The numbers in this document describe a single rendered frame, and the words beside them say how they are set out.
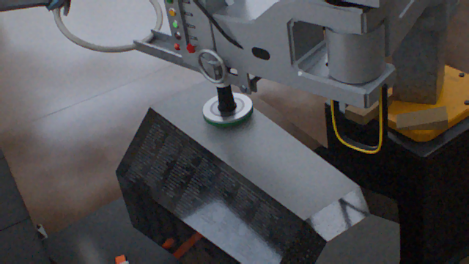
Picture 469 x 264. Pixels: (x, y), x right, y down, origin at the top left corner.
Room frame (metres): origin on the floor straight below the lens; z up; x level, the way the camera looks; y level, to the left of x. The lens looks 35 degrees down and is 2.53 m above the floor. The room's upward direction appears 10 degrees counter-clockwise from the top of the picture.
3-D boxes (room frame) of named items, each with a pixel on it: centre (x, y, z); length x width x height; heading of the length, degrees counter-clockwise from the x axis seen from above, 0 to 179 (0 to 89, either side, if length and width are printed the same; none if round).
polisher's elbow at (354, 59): (2.00, -0.44, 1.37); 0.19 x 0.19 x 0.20
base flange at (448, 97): (2.53, -0.83, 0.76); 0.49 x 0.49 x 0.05; 31
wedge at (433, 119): (2.29, -0.77, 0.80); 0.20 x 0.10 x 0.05; 75
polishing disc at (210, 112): (2.48, 0.02, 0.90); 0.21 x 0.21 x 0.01
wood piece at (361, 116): (2.44, -0.58, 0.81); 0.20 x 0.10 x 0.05; 129
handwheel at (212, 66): (2.31, 0.02, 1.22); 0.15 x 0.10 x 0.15; 44
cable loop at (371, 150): (2.00, -0.44, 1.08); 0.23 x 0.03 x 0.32; 44
